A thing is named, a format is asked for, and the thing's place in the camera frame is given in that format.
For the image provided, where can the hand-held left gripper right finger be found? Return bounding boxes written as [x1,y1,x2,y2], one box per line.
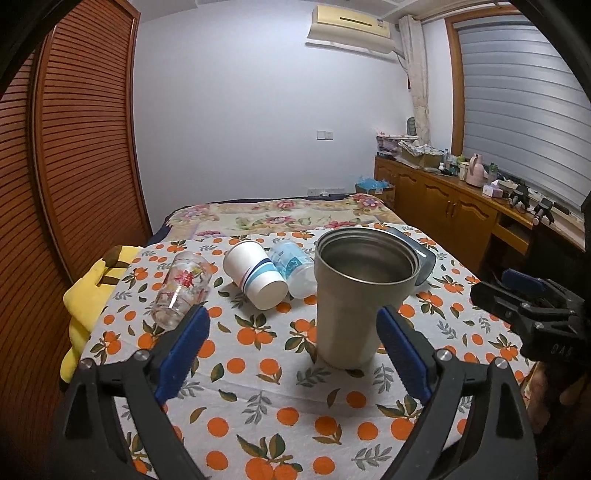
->
[376,305,541,480]

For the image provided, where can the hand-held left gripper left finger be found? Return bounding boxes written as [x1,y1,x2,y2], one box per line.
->
[48,305,213,480]

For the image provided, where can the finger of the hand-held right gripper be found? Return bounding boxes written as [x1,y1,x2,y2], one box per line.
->
[470,281,546,332]
[501,268,585,309]

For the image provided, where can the stainless steel cup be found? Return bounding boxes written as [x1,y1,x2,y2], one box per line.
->
[315,227,422,370]

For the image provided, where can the clear glass cup red flowers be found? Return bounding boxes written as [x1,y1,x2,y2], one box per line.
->
[151,251,214,330]

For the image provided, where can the white paper cup blue stripes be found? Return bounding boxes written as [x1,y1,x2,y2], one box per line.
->
[223,240,289,311]

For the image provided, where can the black device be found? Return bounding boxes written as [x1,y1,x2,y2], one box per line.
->
[533,198,556,225]
[508,182,533,209]

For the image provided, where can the dark grey plate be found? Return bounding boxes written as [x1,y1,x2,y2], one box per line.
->
[383,225,437,287]

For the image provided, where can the orange fruit print tablecloth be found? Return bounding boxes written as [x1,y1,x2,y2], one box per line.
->
[76,222,532,480]

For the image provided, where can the yellow plush toy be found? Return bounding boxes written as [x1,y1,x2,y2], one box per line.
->
[60,244,139,384]

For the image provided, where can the wooden cabinet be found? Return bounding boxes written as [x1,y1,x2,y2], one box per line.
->
[374,154,587,278]

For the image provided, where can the pink kettle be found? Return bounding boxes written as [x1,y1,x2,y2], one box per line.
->
[463,152,489,188]

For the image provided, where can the clear plastic bottle blue label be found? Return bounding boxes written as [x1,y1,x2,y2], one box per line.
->
[269,240,319,300]

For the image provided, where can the open cardboard box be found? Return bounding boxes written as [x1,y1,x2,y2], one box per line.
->
[399,141,445,171]

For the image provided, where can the cardboard box with blue bags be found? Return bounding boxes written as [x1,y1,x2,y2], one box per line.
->
[355,178,397,205]

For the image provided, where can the floral bed blanket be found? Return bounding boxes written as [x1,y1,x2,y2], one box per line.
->
[159,194,399,245]

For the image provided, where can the grey window blind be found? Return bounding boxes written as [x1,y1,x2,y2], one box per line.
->
[455,18,591,210]

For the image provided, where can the wooden louvred wardrobe door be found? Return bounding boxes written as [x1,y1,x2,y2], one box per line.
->
[32,0,153,283]
[0,51,75,480]

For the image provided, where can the cream curtain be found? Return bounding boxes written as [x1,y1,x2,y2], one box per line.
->
[398,14,433,144]

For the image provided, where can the white air conditioner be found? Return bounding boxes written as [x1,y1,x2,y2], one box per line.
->
[305,4,393,55]

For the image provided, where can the wooden window frame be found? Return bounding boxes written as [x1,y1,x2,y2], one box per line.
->
[443,2,591,160]

